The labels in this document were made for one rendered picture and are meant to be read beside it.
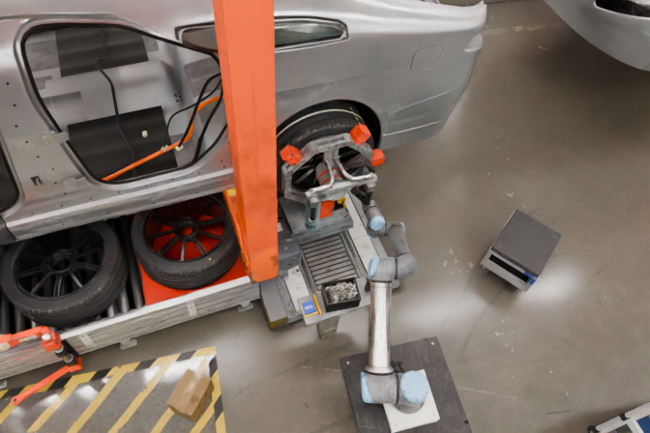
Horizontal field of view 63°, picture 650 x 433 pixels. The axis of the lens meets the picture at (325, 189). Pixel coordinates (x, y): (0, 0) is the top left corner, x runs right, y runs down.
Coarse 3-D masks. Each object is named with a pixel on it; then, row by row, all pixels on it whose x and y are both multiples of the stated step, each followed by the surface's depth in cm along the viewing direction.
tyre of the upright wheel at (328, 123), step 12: (312, 108) 298; (324, 108) 299; (336, 108) 301; (348, 108) 308; (288, 120) 298; (300, 120) 295; (312, 120) 293; (324, 120) 294; (336, 120) 294; (348, 120) 299; (360, 120) 309; (276, 132) 301; (288, 132) 294; (300, 132) 291; (312, 132) 290; (324, 132) 293; (336, 132) 297; (348, 132) 301; (288, 144) 292; (300, 144) 294; (372, 144) 319
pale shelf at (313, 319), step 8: (360, 280) 318; (360, 288) 315; (320, 296) 311; (368, 296) 313; (320, 304) 308; (360, 304) 309; (368, 304) 310; (328, 312) 305; (336, 312) 306; (344, 312) 306; (304, 320) 303; (312, 320) 302; (320, 320) 302
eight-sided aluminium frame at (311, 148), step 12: (312, 144) 290; (324, 144) 291; (336, 144) 291; (348, 144) 295; (312, 156) 292; (288, 168) 296; (360, 168) 327; (288, 180) 302; (348, 180) 333; (288, 192) 312; (300, 192) 325
